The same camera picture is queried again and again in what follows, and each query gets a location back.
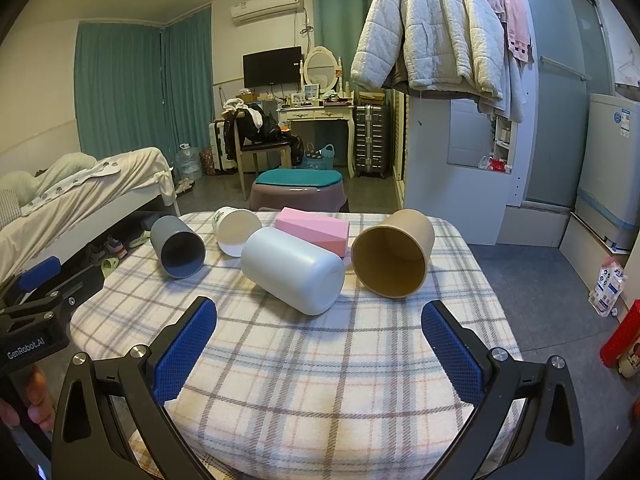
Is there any grey sneaker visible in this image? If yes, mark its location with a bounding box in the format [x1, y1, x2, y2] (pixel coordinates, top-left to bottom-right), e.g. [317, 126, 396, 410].
[101, 237, 129, 262]

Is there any red cylinder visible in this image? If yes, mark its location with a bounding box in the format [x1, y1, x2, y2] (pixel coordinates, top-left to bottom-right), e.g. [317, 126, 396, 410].
[600, 299, 640, 369]

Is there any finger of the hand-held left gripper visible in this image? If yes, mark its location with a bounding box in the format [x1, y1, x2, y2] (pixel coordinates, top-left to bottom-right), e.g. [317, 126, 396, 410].
[0, 256, 62, 311]
[46, 264, 107, 307]

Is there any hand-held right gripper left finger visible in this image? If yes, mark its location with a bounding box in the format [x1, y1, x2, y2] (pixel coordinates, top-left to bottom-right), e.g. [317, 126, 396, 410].
[51, 296, 218, 480]

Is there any stool with teal cushion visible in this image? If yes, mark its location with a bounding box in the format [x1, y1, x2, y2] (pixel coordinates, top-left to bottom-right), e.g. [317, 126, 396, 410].
[249, 168, 350, 214]

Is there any white washing machine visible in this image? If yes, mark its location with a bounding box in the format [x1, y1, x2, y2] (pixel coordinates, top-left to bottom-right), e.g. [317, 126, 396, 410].
[571, 91, 640, 255]

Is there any white fleece garment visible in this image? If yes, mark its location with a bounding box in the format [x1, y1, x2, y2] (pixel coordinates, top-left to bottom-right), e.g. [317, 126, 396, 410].
[477, 50, 527, 126]

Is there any large white plastic cup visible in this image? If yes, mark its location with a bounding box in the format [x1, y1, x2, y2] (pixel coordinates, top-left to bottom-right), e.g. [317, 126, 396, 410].
[241, 226, 347, 316]

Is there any blue plastic basket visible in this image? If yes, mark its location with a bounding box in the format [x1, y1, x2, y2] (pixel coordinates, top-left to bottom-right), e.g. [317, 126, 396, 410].
[301, 143, 335, 171]

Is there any white paper cup green print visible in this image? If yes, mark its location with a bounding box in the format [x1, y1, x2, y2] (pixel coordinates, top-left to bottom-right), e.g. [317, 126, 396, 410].
[212, 206, 263, 258]

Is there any black television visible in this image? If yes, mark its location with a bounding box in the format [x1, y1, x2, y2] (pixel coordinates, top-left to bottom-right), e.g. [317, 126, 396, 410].
[243, 46, 304, 89]

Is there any brown paper cup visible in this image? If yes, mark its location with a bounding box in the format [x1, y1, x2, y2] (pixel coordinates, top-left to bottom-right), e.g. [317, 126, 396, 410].
[351, 209, 436, 300]

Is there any plaid tablecloth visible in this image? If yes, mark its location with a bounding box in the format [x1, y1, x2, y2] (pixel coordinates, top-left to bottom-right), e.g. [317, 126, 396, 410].
[70, 210, 526, 480]

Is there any white dressing table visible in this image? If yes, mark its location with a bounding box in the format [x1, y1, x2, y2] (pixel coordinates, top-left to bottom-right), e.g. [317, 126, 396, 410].
[276, 94, 357, 179]

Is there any white quilted jacket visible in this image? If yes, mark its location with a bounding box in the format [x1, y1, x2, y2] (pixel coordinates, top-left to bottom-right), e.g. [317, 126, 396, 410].
[350, 0, 507, 102]

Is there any wide teal curtain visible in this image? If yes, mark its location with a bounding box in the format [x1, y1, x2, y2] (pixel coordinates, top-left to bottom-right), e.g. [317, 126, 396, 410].
[75, 6, 216, 166]

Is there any white wardrobe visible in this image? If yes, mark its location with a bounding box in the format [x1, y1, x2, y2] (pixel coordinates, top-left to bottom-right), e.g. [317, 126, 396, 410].
[401, 85, 542, 247]

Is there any pink towel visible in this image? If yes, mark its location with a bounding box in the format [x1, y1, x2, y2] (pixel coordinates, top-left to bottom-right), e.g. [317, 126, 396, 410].
[501, 0, 534, 64]

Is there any clear water jug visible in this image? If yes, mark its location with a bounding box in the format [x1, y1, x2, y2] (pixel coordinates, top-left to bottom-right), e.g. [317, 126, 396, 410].
[175, 143, 204, 181]

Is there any pink box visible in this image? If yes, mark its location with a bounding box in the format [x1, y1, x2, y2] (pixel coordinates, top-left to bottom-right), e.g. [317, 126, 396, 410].
[275, 206, 351, 259]

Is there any patterned grey blanket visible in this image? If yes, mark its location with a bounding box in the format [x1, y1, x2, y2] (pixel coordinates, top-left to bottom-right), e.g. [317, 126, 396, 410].
[0, 152, 121, 213]

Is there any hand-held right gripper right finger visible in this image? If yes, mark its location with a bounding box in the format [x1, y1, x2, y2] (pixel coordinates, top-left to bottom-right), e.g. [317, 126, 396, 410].
[421, 300, 586, 480]

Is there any white printed packet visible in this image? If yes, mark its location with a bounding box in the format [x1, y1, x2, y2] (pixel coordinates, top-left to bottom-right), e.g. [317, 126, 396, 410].
[588, 255, 629, 319]

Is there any white air conditioner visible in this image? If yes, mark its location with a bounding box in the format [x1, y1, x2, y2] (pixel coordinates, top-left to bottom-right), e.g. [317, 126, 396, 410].
[231, 0, 305, 25]

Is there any white suitcase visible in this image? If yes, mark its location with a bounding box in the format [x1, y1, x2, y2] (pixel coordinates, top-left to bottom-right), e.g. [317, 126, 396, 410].
[208, 120, 237, 176]

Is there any narrow teal curtain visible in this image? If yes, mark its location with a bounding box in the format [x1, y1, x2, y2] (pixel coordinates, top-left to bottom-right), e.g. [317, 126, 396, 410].
[311, 0, 390, 93]

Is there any grey plastic cup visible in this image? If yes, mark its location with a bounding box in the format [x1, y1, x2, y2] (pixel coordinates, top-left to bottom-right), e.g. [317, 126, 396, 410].
[151, 215, 207, 280]

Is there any silver suitcase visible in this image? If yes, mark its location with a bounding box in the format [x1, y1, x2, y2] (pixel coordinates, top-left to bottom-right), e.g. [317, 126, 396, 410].
[353, 104, 391, 179]

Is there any bed with white sheet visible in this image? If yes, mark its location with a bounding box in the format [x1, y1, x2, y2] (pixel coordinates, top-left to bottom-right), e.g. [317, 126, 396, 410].
[0, 147, 182, 286]

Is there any oval white mirror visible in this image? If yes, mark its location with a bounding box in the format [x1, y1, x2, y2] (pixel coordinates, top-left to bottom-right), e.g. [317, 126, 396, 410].
[303, 47, 346, 97]

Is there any pile of clothes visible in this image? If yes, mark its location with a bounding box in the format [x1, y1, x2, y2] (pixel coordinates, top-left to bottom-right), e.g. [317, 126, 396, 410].
[222, 97, 282, 161]

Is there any person's left hand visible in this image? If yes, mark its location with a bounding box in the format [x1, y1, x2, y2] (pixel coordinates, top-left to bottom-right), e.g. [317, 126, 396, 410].
[0, 364, 56, 433]

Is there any wooden chair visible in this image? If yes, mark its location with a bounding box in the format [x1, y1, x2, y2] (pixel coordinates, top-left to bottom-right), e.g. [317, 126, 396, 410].
[234, 110, 297, 202]

